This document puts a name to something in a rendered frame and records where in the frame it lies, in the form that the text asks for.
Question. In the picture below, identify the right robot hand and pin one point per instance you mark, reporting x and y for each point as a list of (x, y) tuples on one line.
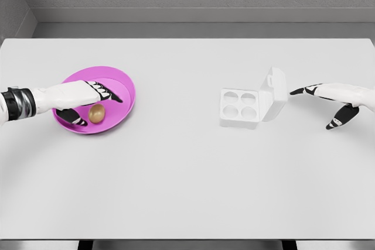
[(337, 92)]

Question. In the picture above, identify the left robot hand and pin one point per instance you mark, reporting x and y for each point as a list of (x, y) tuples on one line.
[(74, 93)]

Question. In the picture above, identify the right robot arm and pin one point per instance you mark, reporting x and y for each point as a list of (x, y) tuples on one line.
[(369, 97)]

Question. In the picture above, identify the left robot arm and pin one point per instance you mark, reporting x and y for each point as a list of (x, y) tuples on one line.
[(20, 102)]

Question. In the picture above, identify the brown egg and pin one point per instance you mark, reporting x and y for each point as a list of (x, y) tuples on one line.
[(97, 113)]

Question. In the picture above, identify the white egg box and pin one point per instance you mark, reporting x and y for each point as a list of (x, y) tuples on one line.
[(252, 106)]

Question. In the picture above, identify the pink round plate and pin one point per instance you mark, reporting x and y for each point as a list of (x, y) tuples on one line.
[(123, 92)]

